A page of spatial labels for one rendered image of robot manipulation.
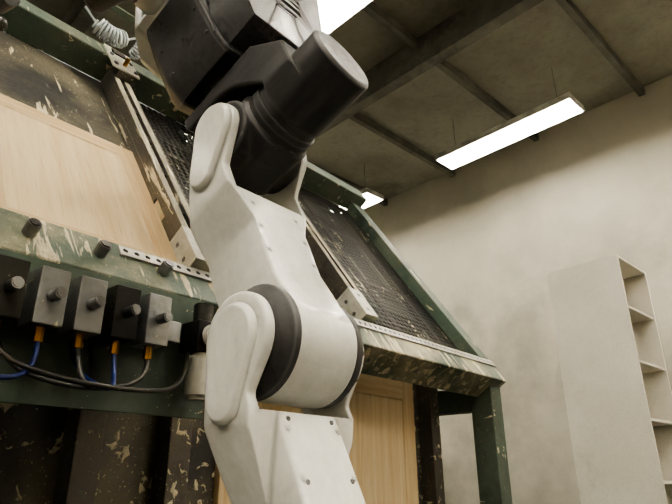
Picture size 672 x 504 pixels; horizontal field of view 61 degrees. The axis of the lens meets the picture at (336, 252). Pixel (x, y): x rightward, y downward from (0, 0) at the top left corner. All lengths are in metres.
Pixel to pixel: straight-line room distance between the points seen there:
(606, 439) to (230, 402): 4.20
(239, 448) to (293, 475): 0.07
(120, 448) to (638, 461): 3.81
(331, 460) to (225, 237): 0.34
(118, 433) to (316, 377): 0.79
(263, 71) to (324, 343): 0.42
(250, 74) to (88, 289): 0.43
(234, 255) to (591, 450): 4.17
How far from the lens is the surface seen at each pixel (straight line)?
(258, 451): 0.66
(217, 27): 1.01
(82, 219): 1.32
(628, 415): 4.67
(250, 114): 0.88
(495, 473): 2.31
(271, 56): 0.90
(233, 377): 0.66
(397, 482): 2.13
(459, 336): 2.43
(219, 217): 0.83
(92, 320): 0.99
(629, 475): 4.68
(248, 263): 0.77
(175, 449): 1.43
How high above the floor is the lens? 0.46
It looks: 22 degrees up
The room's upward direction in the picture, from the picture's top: straight up
